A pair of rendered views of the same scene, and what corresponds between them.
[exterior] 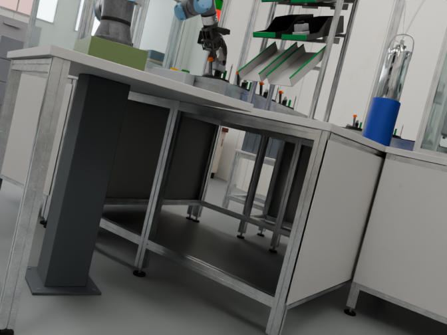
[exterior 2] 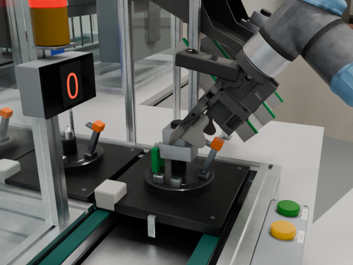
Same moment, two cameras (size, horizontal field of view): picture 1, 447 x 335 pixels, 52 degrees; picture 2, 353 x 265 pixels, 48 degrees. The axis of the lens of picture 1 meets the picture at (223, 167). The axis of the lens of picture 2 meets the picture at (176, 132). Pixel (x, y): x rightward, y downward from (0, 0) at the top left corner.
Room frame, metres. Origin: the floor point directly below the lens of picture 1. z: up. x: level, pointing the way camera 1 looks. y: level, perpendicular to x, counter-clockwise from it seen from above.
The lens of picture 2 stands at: (2.42, 0.82, 1.34)
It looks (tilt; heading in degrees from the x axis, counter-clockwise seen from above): 21 degrees down; 258
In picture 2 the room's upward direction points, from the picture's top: straight up
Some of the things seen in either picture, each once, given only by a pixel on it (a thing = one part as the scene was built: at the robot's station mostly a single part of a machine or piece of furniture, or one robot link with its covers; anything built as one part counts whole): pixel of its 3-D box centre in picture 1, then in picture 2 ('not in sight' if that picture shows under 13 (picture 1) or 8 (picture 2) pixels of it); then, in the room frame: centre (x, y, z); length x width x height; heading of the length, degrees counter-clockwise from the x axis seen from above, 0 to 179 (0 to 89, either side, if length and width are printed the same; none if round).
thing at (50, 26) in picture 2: not in sight; (50, 25); (2.47, 0.23, 1.28); 0.05 x 0.05 x 0.05
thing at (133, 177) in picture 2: not in sight; (178, 185); (2.27, 0.14, 0.96); 0.24 x 0.24 x 0.02; 56
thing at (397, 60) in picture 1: (395, 67); not in sight; (2.60, -0.80, 1.32); 0.14 x 0.14 x 0.38
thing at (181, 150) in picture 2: (220, 64); (174, 138); (2.28, 0.13, 1.06); 0.08 x 0.04 x 0.07; 146
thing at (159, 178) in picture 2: not in sight; (159, 177); (2.31, 0.17, 1.00); 0.02 x 0.01 x 0.02; 146
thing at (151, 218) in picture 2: not in sight; (152, 225); (2.34, 0.24, 0.95); 0.01 x 0.01 x 0.04; 56
